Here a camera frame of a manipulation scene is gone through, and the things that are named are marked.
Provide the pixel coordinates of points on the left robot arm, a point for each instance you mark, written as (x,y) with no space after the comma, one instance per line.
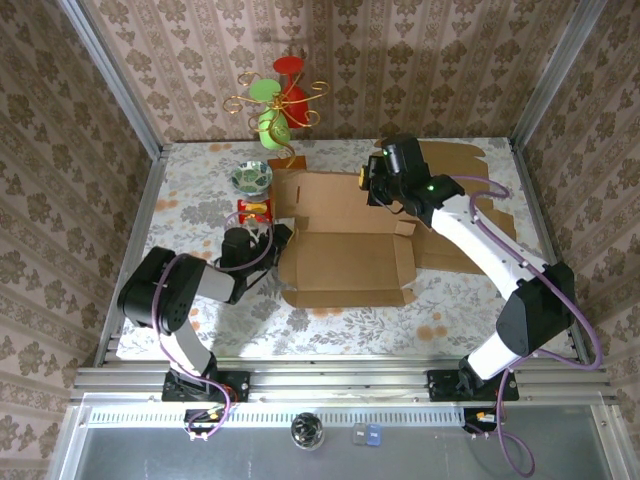
(150,295)

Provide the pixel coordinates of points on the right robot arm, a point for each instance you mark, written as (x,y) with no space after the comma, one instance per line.
(480,245)

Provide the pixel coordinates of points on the red snack packet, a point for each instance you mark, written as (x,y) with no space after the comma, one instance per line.
(255,207)

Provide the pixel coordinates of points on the leaf pattern bowl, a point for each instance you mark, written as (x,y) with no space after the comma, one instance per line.
(251,176)

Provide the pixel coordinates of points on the red plastic wine glass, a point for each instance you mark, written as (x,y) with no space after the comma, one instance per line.
(295,102)

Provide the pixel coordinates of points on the green plastic wine glass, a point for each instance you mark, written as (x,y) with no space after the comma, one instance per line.
(272,132)

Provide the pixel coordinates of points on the floral table cover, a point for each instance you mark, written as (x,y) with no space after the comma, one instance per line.
(350,340)

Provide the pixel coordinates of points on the shiny metal cup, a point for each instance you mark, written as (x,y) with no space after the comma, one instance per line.
(307,431)

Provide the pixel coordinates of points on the clear card case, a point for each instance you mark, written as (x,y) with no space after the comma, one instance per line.
(360,434)

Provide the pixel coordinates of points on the blue card case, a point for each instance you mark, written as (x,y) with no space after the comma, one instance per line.
(374,435)

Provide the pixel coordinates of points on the grey metal sheet panel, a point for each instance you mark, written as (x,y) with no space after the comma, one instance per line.
(425,460)

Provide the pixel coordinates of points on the aluminium side rail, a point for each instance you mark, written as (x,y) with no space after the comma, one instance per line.
(545,240)
(135,260)

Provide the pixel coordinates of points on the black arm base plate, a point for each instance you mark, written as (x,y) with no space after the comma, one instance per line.
(440,385)
(240,385)

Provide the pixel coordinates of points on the aluminium front rail beam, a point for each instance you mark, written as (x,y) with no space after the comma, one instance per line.
(340,380)

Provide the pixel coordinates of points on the aluminium frame post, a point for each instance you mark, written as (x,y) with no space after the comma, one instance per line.
(110,75)
(560,75)

